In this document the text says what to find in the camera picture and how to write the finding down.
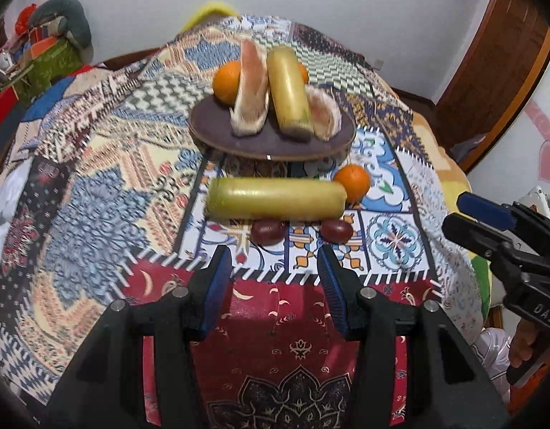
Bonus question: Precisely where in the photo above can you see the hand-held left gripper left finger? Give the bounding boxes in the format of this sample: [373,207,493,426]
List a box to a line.
[47,245,234,429]

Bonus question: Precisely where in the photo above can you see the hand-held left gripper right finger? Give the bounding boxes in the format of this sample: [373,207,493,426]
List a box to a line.
[316,245,511,429]

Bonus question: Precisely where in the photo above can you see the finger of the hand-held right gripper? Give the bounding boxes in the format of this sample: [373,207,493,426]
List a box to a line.
[441,212,528,271]
[457,191,550,243]

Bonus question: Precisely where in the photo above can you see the dark red plum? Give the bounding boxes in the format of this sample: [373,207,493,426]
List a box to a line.
[250,220,287,247]
[320,219,354,246]

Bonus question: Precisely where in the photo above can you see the yellow-green cane piece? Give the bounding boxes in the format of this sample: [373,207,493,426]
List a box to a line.
[205,176,348,222]
[266,46,314,140]

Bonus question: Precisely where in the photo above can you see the small tangerine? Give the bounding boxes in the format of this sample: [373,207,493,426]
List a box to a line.
[333,164,372,205]

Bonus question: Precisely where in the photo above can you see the dark purple plate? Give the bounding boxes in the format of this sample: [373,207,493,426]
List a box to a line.
[188,96,357,162]

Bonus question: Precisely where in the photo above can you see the small pomelo segment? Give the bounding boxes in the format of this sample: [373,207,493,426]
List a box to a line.
[304,84,344,142]

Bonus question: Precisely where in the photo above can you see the large pomelo segment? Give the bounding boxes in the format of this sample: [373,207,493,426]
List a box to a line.
[230,38,272,138]

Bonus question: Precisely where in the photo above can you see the large orange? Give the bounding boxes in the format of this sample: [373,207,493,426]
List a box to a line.
[212,60,244,106]

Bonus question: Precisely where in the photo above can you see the person's right hand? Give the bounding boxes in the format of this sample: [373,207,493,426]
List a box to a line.
[507,321,540,371]

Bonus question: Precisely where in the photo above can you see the pink satin cloth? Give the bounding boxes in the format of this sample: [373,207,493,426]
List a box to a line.
[474,327,514,404]

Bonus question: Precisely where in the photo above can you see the pink heart decoration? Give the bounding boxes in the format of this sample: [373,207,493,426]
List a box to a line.
[524,98,550,182]

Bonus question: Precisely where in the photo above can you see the patchwork printed blanket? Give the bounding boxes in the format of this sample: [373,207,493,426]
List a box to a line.
[0,13,481,429]

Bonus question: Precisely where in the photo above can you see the white cloth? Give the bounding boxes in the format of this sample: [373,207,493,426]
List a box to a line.
[0,161,31,252]

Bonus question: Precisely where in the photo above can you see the green fabric basket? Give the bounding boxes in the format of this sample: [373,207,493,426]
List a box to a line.
[27,42,80,99]

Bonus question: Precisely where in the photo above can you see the orange box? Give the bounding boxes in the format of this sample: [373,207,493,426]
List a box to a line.
[31,38,58,57]

